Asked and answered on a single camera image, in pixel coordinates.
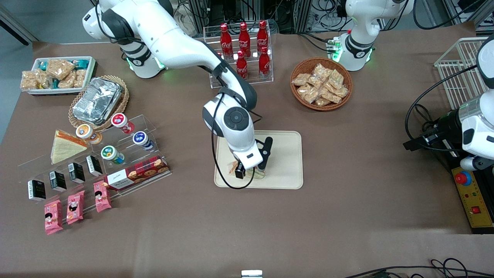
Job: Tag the red lid yogurt cup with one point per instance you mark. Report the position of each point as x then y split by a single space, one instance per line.
120 121

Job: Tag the orange lid yogurt cup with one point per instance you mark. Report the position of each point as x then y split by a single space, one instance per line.
85 132

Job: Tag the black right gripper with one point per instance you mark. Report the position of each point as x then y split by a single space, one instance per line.
240 170

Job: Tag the clear acrylic bottle rack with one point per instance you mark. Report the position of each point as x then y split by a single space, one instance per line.
266 82

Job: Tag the red plaid cookie box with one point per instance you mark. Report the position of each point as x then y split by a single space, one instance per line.
142 172

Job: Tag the aluminium frame rack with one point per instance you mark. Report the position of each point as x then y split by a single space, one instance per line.
289 15

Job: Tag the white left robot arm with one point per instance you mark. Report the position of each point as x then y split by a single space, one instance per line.
359 23

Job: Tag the pink snack packet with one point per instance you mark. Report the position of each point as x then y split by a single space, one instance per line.
53 217
102 197
75 207

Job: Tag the white rectangular snack tray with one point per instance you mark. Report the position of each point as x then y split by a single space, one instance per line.
90 73

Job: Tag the small black carton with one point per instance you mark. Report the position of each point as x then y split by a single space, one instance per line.
76 173
94 166
37 190
58 181

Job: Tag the teal wrapped snack packet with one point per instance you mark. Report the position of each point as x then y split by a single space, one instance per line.
82 63
43 65

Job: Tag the crumpled beige cloth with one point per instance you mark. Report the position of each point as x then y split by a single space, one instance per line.
187 23

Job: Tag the blue lid yogurt cup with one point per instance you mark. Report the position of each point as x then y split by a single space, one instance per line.
141 139

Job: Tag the clear acrylic stepped display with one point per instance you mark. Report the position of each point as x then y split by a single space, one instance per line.
148 125

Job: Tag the dark metal bar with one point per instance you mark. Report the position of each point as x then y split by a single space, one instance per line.
17 24

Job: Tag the green lid yogurt cup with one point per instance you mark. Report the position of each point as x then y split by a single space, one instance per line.
110 153

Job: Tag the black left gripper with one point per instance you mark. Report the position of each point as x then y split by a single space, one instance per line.
444 125

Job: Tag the red cola bottle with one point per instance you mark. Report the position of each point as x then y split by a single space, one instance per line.
262 36
244 38
226 38
242 67
264 65

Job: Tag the triangular sandwich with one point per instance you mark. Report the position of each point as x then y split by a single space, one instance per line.
65 150
252 174

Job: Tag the puffed rice snack packet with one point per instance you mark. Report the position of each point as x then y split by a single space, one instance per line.
30 81
80 78
67 82
60 68
44 80

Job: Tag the foil container in wicker basket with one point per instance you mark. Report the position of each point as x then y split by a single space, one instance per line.
122 104

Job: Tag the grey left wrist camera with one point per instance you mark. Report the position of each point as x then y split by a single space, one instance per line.
476 163

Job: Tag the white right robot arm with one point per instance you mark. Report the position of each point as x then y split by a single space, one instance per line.
173 42

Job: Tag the silver metal bracket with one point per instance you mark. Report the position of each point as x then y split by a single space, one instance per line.
251 274

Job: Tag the round wicker basket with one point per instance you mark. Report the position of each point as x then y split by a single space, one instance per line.
301 65

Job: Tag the clear crispy snack packet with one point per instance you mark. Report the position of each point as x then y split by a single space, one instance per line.
315 82
321 70
304 90
322 102
341 92
336 79
311 96
300 79
331 96

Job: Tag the yellow emergency stop box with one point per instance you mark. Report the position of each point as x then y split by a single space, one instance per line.
476 200

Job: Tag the beige serving tray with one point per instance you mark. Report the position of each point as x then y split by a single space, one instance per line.
285 162

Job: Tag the silver foil container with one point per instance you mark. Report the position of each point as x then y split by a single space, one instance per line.
96 101

